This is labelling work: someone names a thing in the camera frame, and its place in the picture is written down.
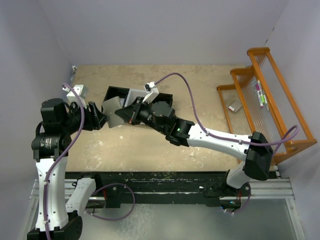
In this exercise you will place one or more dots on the pink marker pen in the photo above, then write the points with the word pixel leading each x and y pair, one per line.
pixel 258 89

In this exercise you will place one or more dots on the green marker pen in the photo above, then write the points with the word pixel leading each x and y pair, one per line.
pixel 263 102

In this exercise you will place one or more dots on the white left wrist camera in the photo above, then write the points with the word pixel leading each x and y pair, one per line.
pixel 80 89

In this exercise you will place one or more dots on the orange wooden rack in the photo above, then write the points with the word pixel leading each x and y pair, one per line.
pixel 283 110

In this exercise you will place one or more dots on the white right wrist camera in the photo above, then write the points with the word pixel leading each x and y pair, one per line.
pixel 151 92

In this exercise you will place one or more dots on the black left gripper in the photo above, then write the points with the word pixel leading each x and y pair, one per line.
pixel 94 117

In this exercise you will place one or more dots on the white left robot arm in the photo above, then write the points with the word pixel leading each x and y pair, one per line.
pixel 60 218

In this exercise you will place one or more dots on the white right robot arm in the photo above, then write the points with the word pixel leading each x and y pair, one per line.
pixel 252 150

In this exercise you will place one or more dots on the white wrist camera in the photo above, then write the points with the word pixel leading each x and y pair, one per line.
pixel 151 92
pixel 80 89

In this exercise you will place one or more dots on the black bin with gold cards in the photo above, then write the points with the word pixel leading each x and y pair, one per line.
pixel 164 97

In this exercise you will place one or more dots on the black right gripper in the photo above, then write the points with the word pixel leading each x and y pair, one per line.
pixel 131 113

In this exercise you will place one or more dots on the grey card holder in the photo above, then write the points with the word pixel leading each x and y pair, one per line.
pixel 109 108

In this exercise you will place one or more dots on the silver cards stack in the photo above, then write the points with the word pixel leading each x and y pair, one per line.
pixel 122 101

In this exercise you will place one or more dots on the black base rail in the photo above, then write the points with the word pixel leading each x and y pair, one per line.
pixel 165 188

